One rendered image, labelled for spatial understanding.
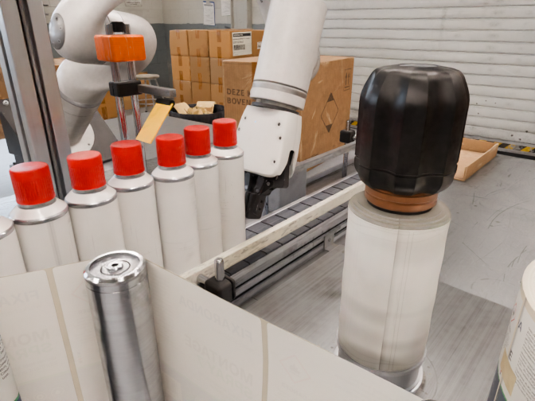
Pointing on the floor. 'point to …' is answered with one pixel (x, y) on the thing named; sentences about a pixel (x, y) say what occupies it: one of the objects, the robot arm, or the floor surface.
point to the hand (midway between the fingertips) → (253, 205)
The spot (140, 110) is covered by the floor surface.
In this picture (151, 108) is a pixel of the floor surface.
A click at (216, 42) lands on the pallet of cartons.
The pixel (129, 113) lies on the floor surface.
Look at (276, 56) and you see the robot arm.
